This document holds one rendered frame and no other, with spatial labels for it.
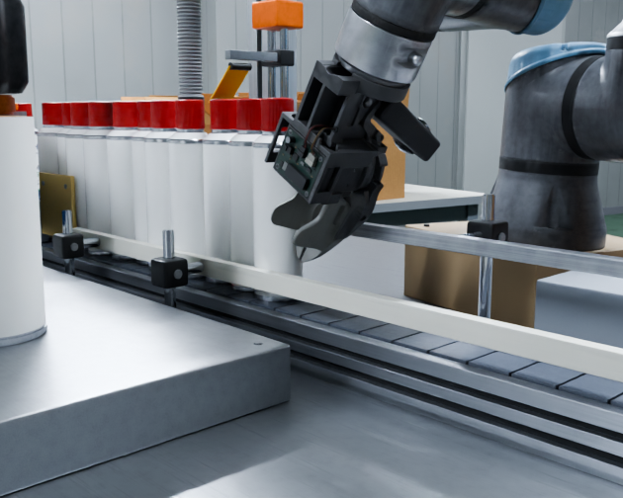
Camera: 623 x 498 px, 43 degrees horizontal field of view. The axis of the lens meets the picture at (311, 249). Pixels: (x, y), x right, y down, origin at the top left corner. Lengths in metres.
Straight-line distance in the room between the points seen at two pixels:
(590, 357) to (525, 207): 0.40
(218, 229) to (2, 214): 0.28
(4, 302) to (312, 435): 0.27
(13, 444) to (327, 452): 0.21
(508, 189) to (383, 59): 0.35
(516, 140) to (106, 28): 4.74
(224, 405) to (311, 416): 0.07
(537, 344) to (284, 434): 0.20
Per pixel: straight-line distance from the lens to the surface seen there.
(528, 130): 0.94
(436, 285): 1.00
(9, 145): 0.68
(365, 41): 0.66
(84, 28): 5.50
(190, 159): 0.90
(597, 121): 0.88
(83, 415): 0.56
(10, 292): 0.69
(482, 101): 7.31
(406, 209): 2.62
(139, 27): 5.62
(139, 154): 1.00
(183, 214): 0.91
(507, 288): 0.92
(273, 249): 0.79
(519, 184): 0.95
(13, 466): 0.55
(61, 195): 1.15
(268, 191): 0.78
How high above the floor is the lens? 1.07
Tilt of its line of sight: 10 degrees down
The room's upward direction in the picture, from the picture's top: straight up
